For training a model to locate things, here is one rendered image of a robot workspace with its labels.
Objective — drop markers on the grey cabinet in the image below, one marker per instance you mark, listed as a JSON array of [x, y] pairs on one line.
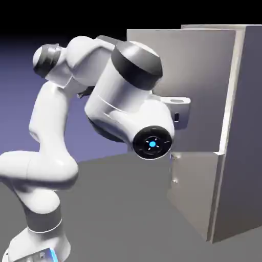
[[247, 133]]

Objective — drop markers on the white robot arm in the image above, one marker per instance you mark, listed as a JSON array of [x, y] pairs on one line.
[[114, 96]]

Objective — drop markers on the small grey cabinet door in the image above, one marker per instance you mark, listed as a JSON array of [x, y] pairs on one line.
[[194, 194]]

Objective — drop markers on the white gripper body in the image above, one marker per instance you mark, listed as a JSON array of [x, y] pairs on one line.
[[182, 111]]

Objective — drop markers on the large grey cabinet door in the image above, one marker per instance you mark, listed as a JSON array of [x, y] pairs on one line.
[[204, 77]]

